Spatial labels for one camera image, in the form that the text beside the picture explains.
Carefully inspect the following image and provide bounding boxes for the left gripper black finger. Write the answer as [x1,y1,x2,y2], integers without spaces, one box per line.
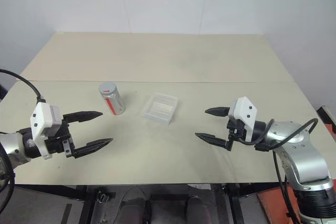
[64,111,104,124]
[73,137,114,159]

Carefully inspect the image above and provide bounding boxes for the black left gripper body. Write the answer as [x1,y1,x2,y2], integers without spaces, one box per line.
[44,118,77,158]

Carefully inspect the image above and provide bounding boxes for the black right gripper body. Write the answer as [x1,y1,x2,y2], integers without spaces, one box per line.
[226,118,247,144]

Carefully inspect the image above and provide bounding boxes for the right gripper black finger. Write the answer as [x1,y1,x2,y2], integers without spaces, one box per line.
[204,106,232,118]
[194,132,235,152]

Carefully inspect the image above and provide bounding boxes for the silver red can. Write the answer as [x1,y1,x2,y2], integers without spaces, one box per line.
[98,82,127,116]

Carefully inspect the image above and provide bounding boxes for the clear plastic tray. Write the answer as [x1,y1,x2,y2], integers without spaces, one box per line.
[141,92,180,125]

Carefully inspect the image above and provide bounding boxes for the small silver black connector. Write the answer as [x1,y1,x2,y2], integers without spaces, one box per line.
[96,190,110,204]

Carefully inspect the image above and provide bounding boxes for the dark rounded shape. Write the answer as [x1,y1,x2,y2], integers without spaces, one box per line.
[184,195,208,224]
[119,186,146,224]

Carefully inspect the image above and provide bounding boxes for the orange red floor mat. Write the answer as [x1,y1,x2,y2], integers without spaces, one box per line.
[256,178,336,224]

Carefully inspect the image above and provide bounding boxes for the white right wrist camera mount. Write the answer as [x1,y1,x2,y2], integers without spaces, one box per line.
[227,96,257,142]

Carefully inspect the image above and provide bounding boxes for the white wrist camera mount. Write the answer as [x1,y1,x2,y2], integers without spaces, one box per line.
[30,101,62,160]
[227,96,257,142]

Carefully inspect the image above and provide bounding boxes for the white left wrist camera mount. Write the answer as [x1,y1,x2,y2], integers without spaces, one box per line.
[30,101,62,160]

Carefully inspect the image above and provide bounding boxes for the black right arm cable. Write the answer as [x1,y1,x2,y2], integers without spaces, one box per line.
[239,118,320,146]

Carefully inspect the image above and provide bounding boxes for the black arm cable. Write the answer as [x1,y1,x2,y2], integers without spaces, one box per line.
[239,118,320,146]
[0,69,46,103]

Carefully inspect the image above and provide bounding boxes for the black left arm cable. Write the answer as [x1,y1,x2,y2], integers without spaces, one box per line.
[0,69,46,103]

